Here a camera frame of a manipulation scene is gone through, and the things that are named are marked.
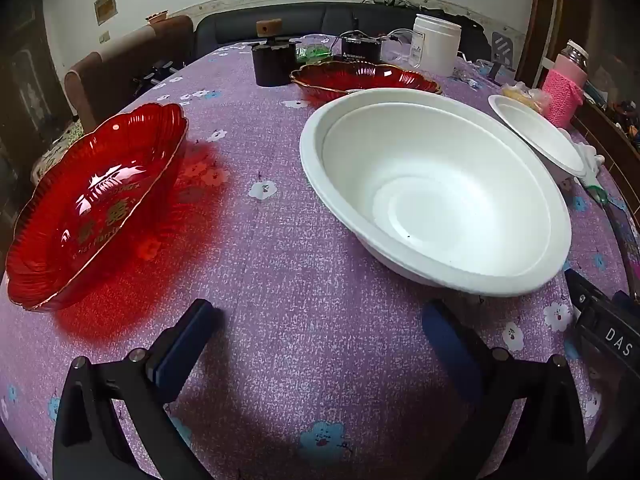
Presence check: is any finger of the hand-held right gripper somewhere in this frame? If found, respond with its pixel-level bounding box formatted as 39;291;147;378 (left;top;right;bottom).
564;269;608;311

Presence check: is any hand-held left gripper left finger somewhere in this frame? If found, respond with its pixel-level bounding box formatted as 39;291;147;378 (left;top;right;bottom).
52;298;223;480

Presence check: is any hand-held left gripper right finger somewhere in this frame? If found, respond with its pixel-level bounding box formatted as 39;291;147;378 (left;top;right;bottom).
421;299;588;480

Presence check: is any large white disposable bowl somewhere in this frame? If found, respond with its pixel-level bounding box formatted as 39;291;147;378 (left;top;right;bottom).
299;87;572;297

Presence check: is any red glass plate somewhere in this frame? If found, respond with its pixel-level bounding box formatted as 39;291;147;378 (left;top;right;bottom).
290;60;443;103
5;102;188;311

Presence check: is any white work glove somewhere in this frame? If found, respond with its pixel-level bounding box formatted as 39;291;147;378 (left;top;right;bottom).
560;127;608;206

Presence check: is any purple floral tablecloth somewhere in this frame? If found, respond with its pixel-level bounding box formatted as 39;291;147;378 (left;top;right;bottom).
0;40;631;480

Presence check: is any pink bottle with knit sleeve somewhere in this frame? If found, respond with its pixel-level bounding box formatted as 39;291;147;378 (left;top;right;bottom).
542;40;591;128

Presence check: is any bag of yellow food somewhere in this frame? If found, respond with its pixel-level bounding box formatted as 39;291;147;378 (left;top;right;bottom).
501;84;546;113

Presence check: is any floral seat cushion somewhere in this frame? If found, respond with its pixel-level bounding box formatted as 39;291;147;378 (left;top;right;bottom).
30;120;83;186

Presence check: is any grey phone stand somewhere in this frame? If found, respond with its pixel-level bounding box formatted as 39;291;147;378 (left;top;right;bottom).
487;30;518;83

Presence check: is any white plastic jar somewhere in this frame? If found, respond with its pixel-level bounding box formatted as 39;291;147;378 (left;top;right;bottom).
407;14;462;78

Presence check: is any dark metal object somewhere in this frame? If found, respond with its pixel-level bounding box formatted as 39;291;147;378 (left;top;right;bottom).
132;60;188;91

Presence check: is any clear glass bowl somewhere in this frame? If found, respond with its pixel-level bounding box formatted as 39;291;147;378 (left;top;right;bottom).
382;27;416;66

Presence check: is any brown chair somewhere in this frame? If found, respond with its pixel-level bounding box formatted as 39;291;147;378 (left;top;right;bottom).
64;14;196;133

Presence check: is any black cylindrical container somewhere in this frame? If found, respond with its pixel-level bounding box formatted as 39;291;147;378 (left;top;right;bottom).
251;37;297;87

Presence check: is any green plastic wrapper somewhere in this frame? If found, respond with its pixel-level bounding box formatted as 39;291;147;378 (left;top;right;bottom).
296;42;331;63

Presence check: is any dark sofa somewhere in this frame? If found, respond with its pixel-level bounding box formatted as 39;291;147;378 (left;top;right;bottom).
192;1;501;61

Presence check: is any black container with wires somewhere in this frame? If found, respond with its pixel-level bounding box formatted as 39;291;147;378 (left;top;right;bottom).
341;32;383;63

